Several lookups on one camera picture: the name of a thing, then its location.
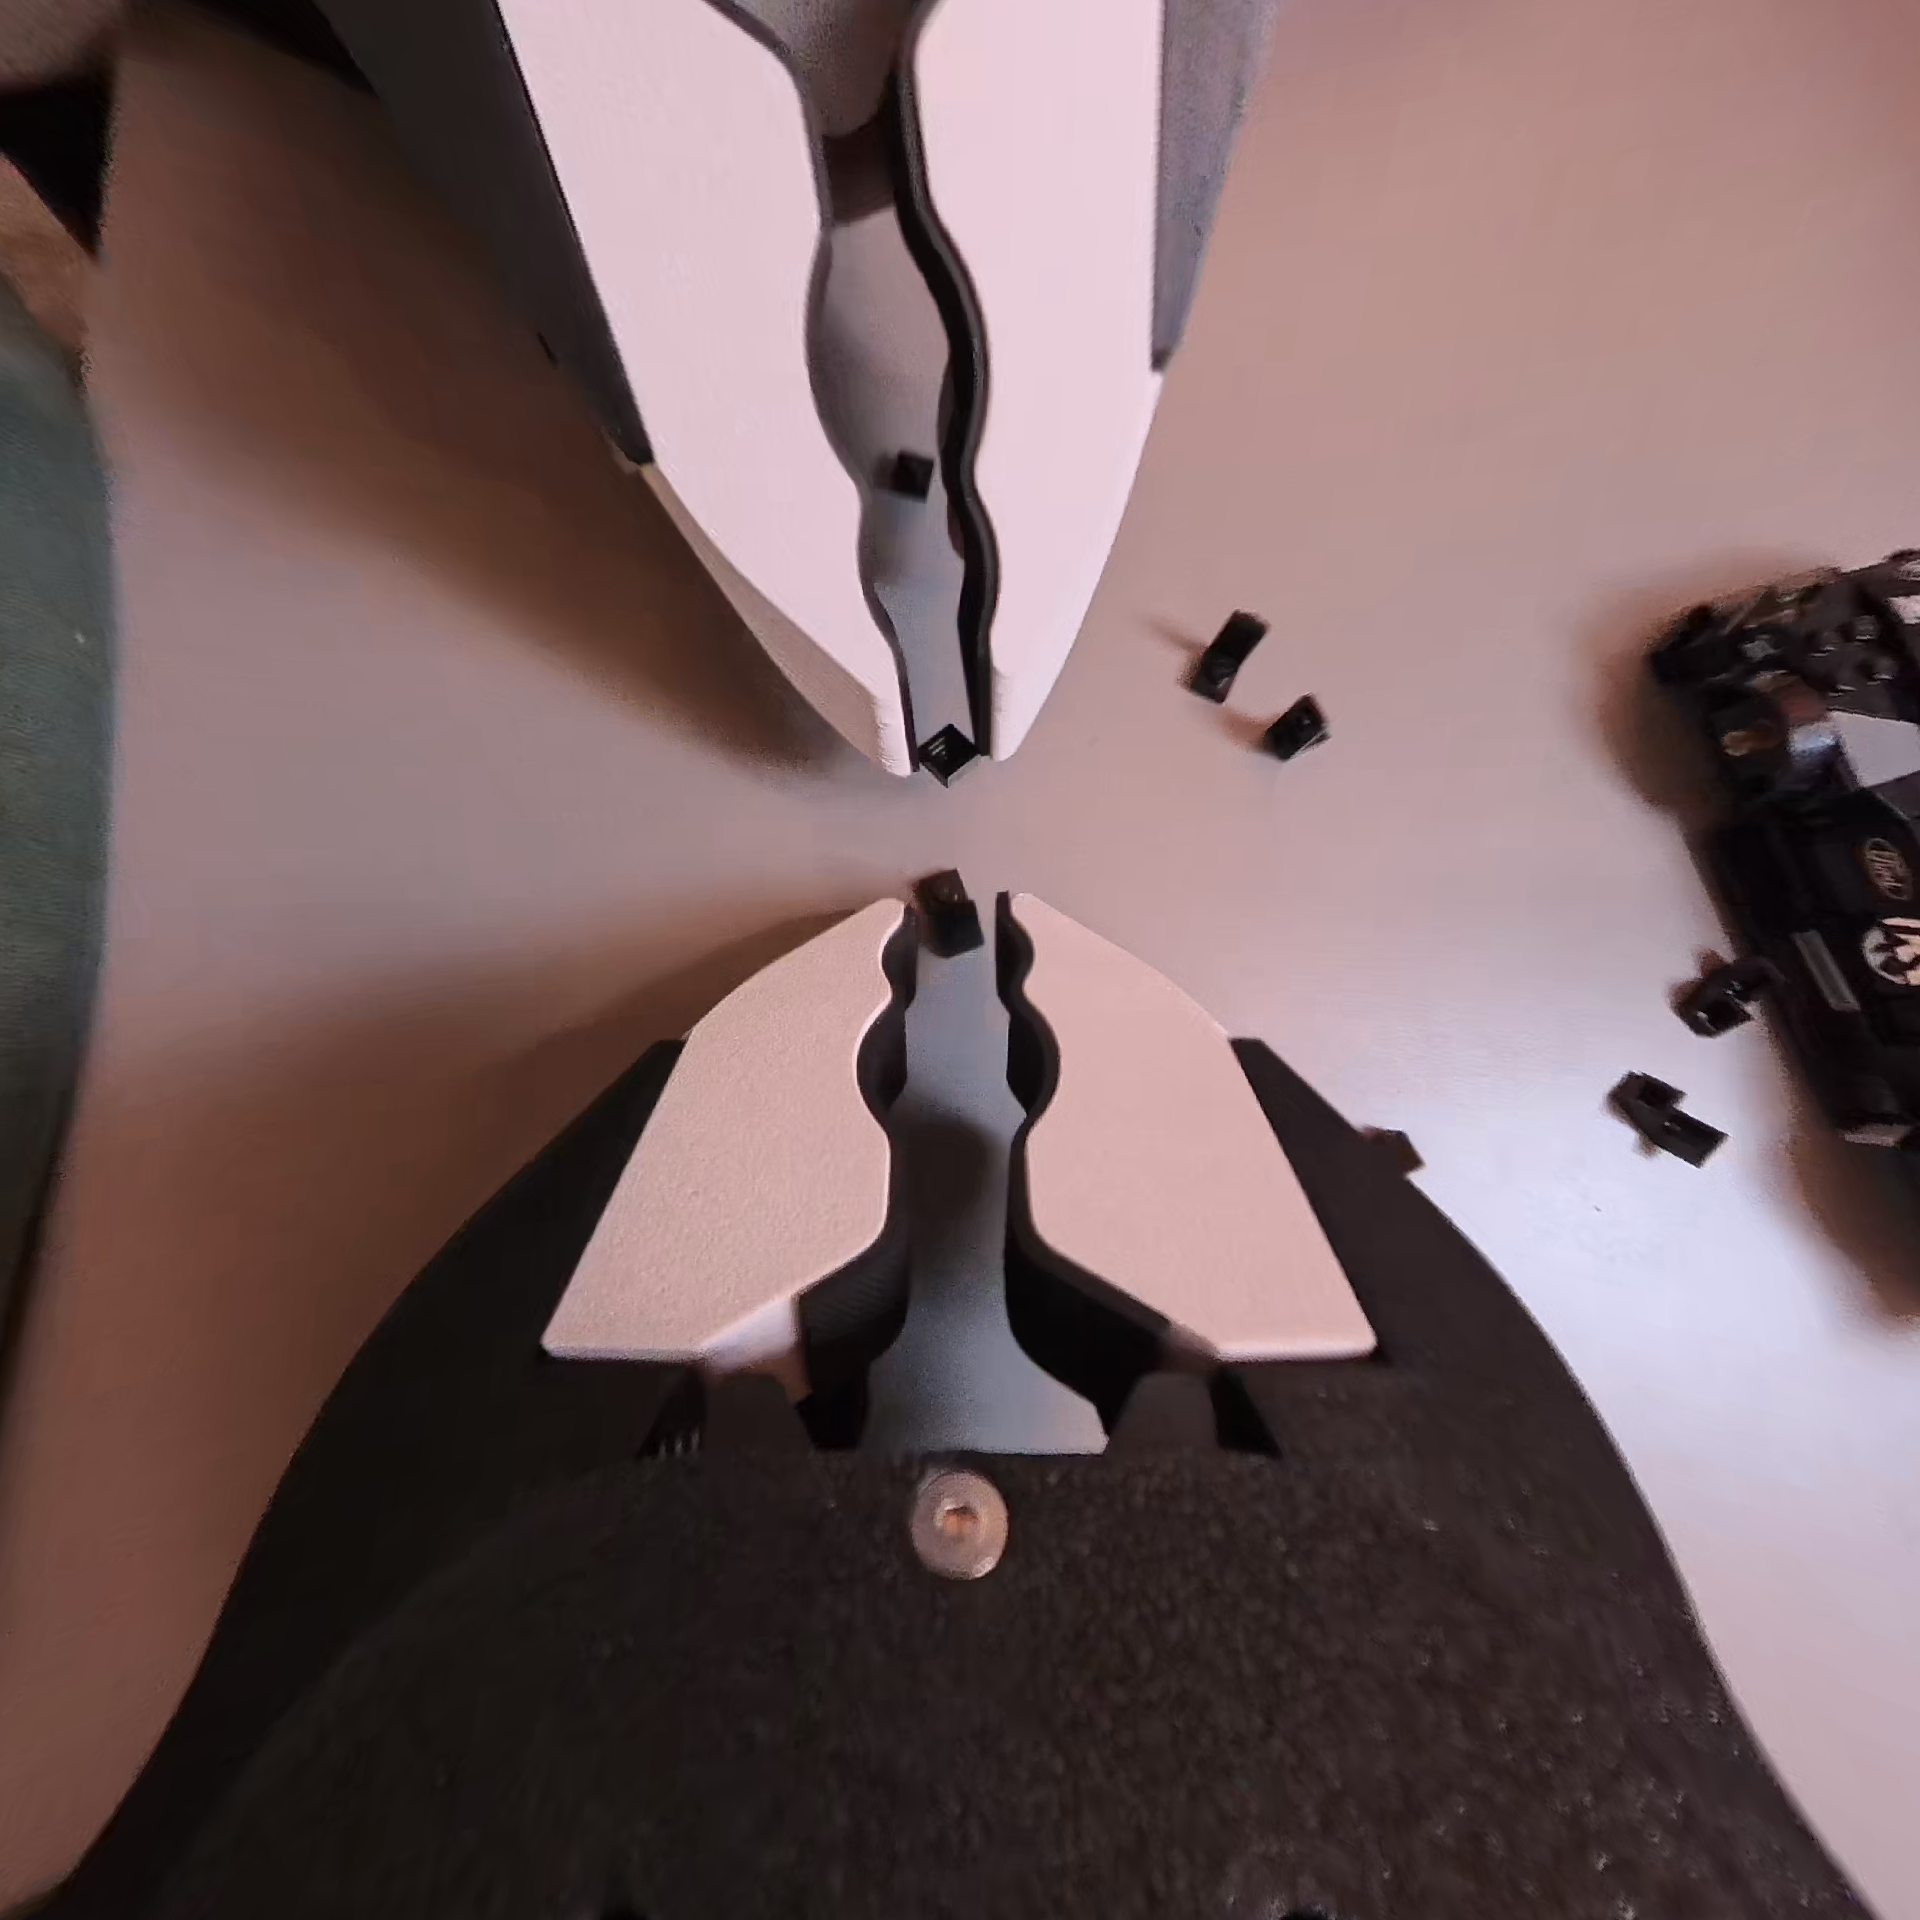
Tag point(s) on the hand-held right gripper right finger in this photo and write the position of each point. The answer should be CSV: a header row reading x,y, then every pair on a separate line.
x,y
1187,1170

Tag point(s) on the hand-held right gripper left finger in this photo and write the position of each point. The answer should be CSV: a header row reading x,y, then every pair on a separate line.
x,y
739,1170

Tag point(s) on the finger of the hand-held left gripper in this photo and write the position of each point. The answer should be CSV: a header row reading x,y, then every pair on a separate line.
x,y
707,302
1069,272

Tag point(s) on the black lego car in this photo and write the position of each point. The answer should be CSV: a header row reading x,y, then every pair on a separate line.
x,y
1832,872

